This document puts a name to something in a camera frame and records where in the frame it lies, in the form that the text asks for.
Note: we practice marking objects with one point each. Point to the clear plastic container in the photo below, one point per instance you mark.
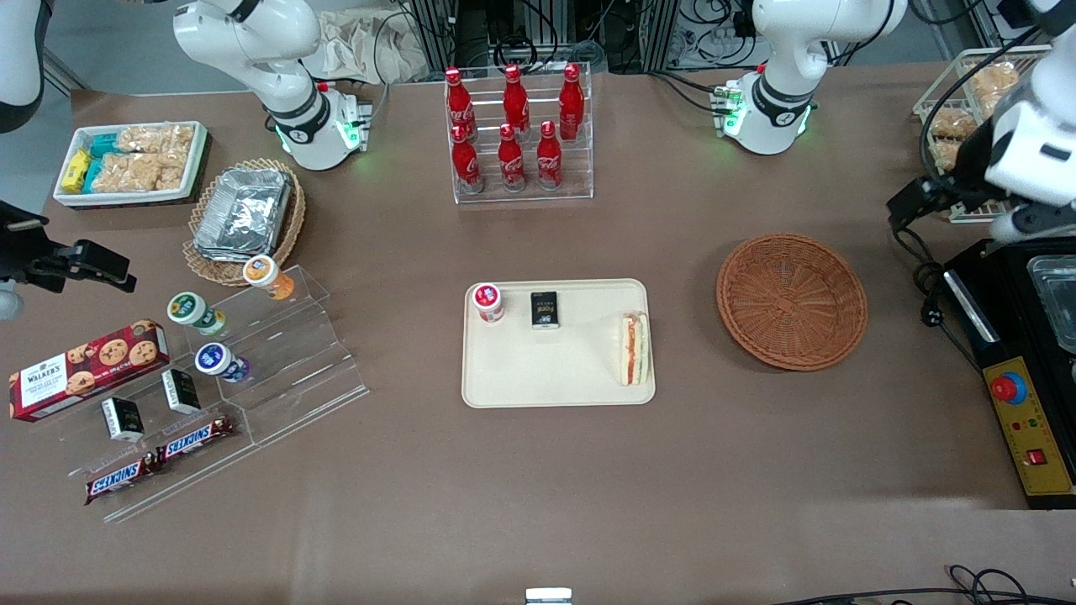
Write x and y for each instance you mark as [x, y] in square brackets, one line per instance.
[1055, 298]

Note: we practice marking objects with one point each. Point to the red cola bottle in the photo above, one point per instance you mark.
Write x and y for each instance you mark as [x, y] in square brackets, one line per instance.
[458, 101]
[549, 160]
[511, 161]
[515, 101]
[466, 164]
[572, 101]

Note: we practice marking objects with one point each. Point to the white rectangular snack bin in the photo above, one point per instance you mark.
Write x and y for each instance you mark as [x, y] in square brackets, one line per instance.
[197, 160]

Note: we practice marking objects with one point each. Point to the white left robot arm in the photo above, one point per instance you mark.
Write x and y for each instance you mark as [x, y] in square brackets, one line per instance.
[790, 76]

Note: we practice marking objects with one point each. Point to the yellow snack packet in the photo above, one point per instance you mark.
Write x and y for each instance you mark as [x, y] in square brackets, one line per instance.
[76, 170]

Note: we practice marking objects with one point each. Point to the black countertop machine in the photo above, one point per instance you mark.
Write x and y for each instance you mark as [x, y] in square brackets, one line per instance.
[1000, 294]

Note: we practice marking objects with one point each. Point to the bagged fried snack packet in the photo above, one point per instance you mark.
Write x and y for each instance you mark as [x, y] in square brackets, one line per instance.
[946, 155]
[954, 123]
[996, 82]

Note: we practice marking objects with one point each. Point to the round brown wicker basket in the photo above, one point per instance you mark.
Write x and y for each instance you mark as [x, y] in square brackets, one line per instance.
[790, 302]

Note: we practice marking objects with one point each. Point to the stack of foil containers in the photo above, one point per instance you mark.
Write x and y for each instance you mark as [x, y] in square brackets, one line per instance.
[244, 214]

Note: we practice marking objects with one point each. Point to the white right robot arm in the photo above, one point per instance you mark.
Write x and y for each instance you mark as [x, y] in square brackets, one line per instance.
[277, 76]

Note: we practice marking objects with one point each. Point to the red emergency stop button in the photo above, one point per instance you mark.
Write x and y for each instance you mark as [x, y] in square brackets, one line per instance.
[1007, 387]

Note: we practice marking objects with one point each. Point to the yellow panel control box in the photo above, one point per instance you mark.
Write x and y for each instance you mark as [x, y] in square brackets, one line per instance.
[1030, 428]

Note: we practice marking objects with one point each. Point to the triangle sandwich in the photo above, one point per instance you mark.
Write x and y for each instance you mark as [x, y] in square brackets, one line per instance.
[634, 349]

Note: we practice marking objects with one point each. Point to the Snickers chocolate bar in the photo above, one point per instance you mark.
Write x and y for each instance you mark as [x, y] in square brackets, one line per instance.
[193, 439]
[122, 479]

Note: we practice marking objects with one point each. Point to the beige plastic tray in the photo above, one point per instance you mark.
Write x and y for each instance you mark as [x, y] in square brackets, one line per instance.
[555, 361]

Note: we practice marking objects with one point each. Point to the red yogurt cup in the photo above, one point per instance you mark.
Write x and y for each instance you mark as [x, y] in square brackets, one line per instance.
[487, 299]

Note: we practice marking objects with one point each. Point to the clear rice cracker packet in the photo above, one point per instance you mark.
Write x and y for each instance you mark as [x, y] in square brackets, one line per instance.
[139, 172]
[155, 139]

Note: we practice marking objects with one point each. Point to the orange yogurt cup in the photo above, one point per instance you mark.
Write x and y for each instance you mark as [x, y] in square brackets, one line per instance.
[262, 272]

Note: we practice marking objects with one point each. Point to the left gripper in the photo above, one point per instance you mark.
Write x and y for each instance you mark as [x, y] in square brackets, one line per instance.
[963, 170]

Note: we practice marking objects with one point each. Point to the blue yogurt cup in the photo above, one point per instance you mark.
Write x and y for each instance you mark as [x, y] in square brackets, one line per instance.
[213, 360]

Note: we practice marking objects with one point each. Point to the crumpled beige cloth bag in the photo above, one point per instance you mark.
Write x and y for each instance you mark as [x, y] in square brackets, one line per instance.
[361, 46]

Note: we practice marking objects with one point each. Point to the teal snack packet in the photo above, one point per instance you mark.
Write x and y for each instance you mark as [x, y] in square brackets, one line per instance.
[104, 145]
[92, 175]

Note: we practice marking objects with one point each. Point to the red Walkers cookie box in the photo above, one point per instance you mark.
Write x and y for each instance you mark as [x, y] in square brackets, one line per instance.
[84, 370]

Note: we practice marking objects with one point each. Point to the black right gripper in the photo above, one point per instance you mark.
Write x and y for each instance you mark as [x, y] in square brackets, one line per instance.
[18, 255]

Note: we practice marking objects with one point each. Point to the small black carton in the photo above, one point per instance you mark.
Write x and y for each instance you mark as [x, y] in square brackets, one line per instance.
[123, 418]
[545, 309]
[181, 391]

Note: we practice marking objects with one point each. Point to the clear acrylic bottle rack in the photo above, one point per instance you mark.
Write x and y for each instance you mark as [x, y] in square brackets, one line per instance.
[580, 168]

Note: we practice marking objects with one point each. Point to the light woven scalloped basket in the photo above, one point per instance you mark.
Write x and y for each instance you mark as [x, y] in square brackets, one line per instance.
[294, 218]

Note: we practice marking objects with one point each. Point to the green yogurt cup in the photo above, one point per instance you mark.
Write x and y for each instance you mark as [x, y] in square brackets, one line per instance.
[187, 308]

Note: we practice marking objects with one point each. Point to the clear acrylic stepped stand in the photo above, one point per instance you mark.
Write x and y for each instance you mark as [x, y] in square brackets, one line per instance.
[294, 370]

